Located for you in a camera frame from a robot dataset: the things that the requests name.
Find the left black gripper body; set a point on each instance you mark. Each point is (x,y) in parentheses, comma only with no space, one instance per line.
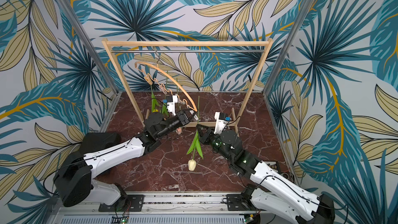
(181,118)

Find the tan wavy clothes hanger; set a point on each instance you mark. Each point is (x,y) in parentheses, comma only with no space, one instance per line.
(158,67)

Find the aluminium front rail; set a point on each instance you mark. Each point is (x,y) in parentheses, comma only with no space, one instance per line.
(165,208)

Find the pink tulip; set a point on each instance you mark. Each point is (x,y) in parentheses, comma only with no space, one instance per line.
(179,130)

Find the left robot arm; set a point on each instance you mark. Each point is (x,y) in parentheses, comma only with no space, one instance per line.
(75,179)

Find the yellow tulip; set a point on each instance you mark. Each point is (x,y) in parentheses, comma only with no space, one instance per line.
(154,102)

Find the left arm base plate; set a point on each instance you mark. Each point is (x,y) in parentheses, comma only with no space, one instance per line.
(128,203)

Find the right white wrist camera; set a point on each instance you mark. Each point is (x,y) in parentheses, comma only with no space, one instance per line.
(222,120)

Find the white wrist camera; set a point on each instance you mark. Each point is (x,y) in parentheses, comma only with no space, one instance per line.
(222,120)
(171,104)

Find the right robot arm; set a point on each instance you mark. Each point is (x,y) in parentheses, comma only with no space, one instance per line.
(269,190)

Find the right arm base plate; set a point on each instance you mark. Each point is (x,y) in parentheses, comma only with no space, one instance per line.
(236,202)

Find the wooden clothes rack frame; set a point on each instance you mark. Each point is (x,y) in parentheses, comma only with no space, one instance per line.
(108,45)

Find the beige clothespin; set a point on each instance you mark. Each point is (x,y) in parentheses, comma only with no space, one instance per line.
(149,79)

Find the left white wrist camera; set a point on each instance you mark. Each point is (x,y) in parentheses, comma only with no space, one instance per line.
(171,104)

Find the metal rack rod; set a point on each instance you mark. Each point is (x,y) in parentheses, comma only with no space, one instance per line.
(185,51)

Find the white tulip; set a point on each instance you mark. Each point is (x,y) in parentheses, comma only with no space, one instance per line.
(194,150)

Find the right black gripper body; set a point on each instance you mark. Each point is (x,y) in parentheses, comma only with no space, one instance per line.
(206,132)

